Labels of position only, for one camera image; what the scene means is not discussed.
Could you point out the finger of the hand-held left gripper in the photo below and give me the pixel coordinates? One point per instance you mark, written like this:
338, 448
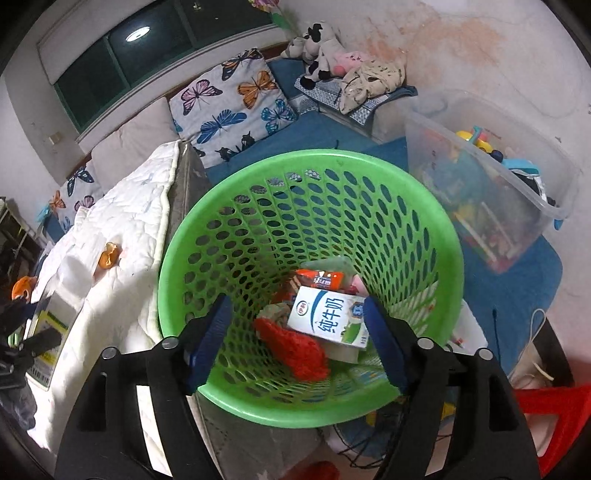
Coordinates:
30, 311
37, 346

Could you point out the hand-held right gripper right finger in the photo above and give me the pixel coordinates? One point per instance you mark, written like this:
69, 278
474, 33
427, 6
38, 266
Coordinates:
383, 341

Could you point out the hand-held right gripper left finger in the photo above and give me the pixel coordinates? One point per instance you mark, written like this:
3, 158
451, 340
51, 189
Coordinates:
212, 341

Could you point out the clear bottle with yellow label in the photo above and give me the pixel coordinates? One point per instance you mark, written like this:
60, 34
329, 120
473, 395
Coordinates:
46, 371

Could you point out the white milk carton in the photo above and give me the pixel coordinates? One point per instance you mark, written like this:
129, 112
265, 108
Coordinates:
323, 316

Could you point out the red mesh net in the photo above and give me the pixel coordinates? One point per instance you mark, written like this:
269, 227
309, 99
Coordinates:
295, 350

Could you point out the orange snack wrapper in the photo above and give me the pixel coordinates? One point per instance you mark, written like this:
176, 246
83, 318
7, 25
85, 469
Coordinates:
318, 279

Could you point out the green plastic basket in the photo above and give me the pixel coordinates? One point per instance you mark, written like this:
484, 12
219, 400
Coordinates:
443, 249

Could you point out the orange toy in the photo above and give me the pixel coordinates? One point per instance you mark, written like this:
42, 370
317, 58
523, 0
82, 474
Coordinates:
22, 287

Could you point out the dark metal rack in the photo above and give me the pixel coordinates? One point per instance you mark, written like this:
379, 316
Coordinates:
18, 240

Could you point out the white quilted blanket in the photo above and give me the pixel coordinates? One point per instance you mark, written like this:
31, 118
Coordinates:
124, 221

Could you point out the small butterfly print pillow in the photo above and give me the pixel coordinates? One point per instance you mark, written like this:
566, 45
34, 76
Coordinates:
78, 189

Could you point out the pile of colourful toys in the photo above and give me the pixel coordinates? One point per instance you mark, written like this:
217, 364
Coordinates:
475, 207

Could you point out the red plastic stool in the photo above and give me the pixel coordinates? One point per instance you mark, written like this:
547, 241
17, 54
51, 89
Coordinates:
554, 406

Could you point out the beige cushion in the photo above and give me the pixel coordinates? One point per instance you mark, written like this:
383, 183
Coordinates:
138, 134

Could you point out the blue mat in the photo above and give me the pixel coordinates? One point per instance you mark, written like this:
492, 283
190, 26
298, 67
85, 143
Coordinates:
323, 131

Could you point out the clear plastic storage box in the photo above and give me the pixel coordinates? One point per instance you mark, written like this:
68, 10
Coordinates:
485, 138

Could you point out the dark sliding window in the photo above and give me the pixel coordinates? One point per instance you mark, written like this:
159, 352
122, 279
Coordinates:
92, 83

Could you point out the large butterfly print pillow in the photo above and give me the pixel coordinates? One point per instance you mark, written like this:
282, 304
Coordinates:
231, 101

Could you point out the blue patterned folded blanket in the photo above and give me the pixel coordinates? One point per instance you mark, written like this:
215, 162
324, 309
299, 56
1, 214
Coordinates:
323, 94

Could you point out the beige spotted cloth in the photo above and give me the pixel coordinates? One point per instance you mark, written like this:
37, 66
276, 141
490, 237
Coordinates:
374, 83

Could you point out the pink plush toy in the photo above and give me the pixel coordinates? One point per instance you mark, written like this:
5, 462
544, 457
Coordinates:
348, 62

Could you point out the black and white cow plush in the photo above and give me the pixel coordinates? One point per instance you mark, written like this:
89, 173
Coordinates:
318, 50

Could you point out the grey spotted plush toy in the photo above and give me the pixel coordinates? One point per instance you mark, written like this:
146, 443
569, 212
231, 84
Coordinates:
294, 47

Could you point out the colourful pinwheel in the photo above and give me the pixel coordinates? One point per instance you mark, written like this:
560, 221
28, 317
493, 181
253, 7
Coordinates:
277, 16

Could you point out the wall switch plate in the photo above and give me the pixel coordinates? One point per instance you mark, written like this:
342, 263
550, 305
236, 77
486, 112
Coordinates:
54, 137

